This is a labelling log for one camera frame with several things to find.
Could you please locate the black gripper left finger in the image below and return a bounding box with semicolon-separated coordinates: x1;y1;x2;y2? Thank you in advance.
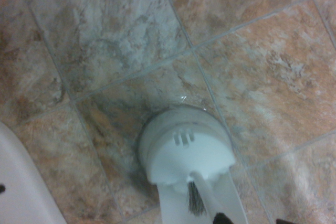
212;211;232;224

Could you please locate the white brush holder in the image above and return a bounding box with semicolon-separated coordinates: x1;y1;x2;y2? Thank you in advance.
137;104;249;224

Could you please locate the white toilet bowl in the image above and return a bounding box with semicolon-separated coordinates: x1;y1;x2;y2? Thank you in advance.
0;122;68;224

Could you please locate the white toilet brush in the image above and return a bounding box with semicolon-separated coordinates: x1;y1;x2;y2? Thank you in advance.
185;172;217;224

